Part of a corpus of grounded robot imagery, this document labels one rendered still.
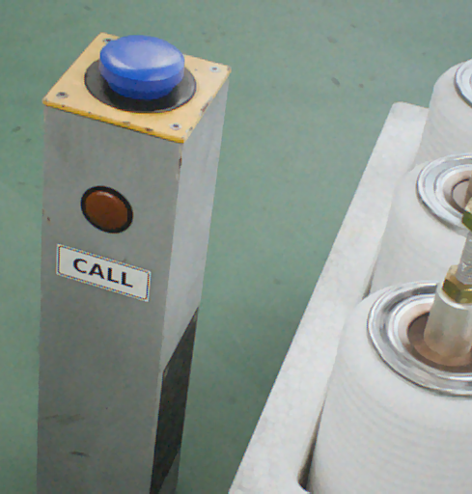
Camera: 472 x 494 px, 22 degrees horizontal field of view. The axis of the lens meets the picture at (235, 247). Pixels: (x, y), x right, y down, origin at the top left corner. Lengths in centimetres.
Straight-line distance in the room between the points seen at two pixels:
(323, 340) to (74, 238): 15
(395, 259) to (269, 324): 29
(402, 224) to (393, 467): 14
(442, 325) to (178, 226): 14
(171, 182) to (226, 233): 44
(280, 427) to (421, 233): 12
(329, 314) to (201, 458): 19
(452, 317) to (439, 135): 22
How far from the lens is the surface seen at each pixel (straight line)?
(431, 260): 65
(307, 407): 63
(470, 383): 56
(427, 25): 137
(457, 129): 75
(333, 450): 60
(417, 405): 55
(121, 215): 60
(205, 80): 60
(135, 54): 59
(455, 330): 56
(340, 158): 113
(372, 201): 77
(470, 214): 53
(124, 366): 66
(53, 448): 73
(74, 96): 58
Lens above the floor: 63
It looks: 39 degrees down
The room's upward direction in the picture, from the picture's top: 8 degrees clockwise
